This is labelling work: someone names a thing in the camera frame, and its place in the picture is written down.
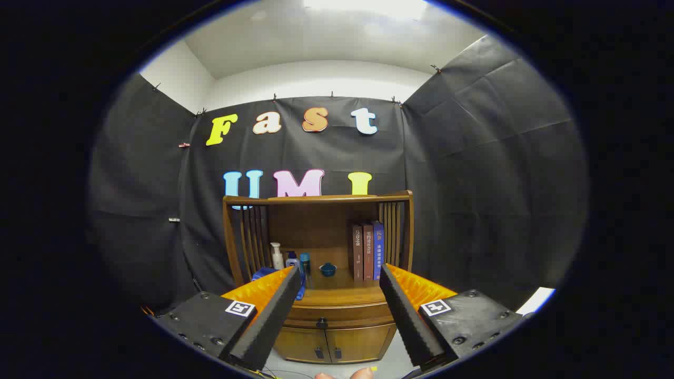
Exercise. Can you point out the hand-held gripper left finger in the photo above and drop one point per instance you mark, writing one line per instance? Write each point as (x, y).
(268, 321)

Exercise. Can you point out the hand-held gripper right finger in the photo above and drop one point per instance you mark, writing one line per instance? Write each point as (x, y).
(408, 321)

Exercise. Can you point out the wooden drawer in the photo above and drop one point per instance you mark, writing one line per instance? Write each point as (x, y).
(358, 316)

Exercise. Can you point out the black round drawer knob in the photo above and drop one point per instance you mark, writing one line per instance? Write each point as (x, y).
(321, 322)

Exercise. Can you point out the wooden countertop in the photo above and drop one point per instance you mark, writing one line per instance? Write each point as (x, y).
(342, 292)

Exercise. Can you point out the wooden cabinet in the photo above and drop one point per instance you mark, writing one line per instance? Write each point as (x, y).
(316, 226)

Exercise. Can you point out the blue folded towel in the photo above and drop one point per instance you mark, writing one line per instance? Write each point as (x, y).
(262, 273)

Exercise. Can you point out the white bottle with blue cap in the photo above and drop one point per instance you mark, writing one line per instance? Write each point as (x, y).
(292, 259)

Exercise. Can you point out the white pump bottle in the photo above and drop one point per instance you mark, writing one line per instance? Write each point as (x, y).
(276, 255)

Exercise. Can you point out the teal blue bottle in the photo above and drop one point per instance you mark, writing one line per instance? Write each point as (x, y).
(305, 263)

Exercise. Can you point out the blue book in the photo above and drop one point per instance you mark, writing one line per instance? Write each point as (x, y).
(378, 250)

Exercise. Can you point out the blue lidded teacup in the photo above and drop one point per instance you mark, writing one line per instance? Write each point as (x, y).
(327, 270)

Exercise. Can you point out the reddish brown book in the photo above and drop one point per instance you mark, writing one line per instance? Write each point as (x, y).
(368, 252)

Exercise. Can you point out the dark brown book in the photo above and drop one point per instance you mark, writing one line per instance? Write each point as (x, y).
(357, 252)

